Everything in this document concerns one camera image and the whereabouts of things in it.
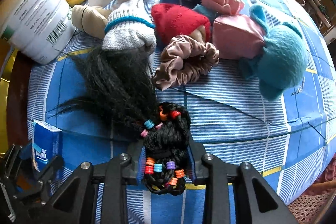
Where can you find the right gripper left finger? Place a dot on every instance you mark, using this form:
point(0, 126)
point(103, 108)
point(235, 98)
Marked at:
point(136, 169)

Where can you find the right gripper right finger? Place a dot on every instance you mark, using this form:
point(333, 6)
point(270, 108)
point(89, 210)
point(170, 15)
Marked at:
point(196, 171)

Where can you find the blue tissue pack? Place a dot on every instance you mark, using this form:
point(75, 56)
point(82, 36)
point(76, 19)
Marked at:
point(47, 142)

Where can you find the brown satin scrunchie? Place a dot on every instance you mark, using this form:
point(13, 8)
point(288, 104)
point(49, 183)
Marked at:
point(184, 61)

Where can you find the teal plush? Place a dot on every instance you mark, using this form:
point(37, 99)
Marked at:
point(277, 55)

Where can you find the red knit hat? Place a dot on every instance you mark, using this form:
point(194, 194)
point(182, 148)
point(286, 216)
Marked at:
point(172, 20)

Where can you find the white knit gloves bundle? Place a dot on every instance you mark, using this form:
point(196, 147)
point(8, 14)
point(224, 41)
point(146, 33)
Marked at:
point(129, 27)

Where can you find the beige cloth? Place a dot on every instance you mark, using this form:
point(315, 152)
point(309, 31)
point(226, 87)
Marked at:
point(90, 19)

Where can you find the blue plaid bedspread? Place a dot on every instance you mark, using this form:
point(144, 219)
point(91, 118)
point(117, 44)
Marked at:
point(289, 141)

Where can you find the gold tray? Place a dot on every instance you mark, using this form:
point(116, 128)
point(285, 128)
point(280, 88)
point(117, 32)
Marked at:
point(6, 70)

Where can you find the white protein powder can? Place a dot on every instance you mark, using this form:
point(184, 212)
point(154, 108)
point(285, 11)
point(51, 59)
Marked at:
point(40, 29)

